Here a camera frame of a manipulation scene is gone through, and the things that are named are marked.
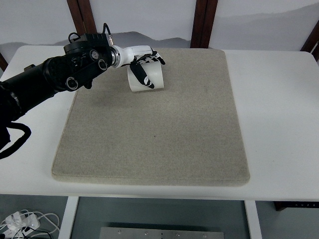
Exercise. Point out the left brown wooden post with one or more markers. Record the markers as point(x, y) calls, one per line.
point(82, 16)

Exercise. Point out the middle brown wooden post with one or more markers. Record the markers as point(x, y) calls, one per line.
point(203, 21)

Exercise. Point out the brown wooden post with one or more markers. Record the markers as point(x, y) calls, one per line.
point(82, 16)
point(312, 40)
point(203, 21)

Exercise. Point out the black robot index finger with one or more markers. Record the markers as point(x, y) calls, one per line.
point(155, 56)

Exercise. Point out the white power strip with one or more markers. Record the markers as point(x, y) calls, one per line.
point(18, 220)

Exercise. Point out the dark brown furniture corner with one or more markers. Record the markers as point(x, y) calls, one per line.
point(281, 205)

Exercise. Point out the white ribbed cup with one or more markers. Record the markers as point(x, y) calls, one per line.
point(154, 73)

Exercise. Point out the right brown wooden post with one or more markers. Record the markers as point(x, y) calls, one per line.
point(312, 40)

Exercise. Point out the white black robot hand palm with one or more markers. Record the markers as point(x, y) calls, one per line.
point(125, 56)

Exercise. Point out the white table leg right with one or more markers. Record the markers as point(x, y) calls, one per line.
point(253, 219)

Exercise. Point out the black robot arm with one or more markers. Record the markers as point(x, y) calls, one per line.
point(86, 57)

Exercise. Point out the white table leg left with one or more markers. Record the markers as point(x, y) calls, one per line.
point(68, 218)

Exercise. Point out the white table leg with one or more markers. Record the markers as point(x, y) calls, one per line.
point(68, 218)
point(253, 219)

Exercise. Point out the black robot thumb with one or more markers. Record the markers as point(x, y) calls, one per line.
point(141, 75)

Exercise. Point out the grey felt mat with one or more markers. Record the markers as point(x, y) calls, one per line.
point(186, 134)

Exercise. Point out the metal base plate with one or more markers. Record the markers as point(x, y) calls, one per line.
point(135, 233)

